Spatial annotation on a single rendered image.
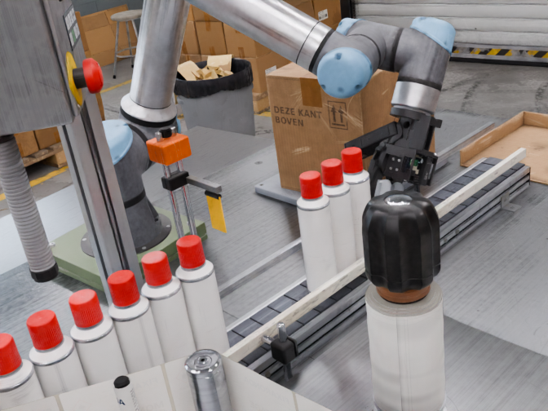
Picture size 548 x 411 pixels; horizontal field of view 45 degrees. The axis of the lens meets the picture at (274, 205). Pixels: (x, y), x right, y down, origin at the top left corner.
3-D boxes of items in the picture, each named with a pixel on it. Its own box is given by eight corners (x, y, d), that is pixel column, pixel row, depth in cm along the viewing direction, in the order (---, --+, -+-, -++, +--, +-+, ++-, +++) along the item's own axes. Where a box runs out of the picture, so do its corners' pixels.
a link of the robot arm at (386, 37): (328, 26, 108) (394, 39, 105) (347, 10, 117) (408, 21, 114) (322, 72, 113) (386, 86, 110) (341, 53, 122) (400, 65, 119)
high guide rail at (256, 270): (37, 413, 81) (34, 404, 81) (33, 409, 82) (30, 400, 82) (494, 128, 144) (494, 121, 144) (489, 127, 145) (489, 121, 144)
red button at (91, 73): (67, 65, 70) (95, 60, 70) (71, 58, 74) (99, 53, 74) (77, 100, 72) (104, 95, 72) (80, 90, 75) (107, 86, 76)
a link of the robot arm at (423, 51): (410, 23, 117) (459, 32, 114) (394, 85, 118) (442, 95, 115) (406, 11, 109) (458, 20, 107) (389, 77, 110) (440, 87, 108)
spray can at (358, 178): (360, 271, 113) (351, 159, 104) (339, 260, 117) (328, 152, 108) (382, 258, 116) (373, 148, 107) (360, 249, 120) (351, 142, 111)
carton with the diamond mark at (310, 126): (369, 207, 140) (359, 82, 128) (280, 187, 155) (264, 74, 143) (435, 155, 160) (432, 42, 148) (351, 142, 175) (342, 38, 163)
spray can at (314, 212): (324, 300, 107) (311, 184, 98) (301, 290, 110) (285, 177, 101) (345, 285, 110) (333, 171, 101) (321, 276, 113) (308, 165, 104)
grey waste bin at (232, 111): (231, 195, 360) (211, 83, 333) (178, 181, 387) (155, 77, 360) (280, 165, 388) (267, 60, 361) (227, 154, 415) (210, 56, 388)
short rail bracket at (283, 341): (290, 400, 94) (280, 332, 89) (276, 391, 97) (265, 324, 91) (306, 388, 96) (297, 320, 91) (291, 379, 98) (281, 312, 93)
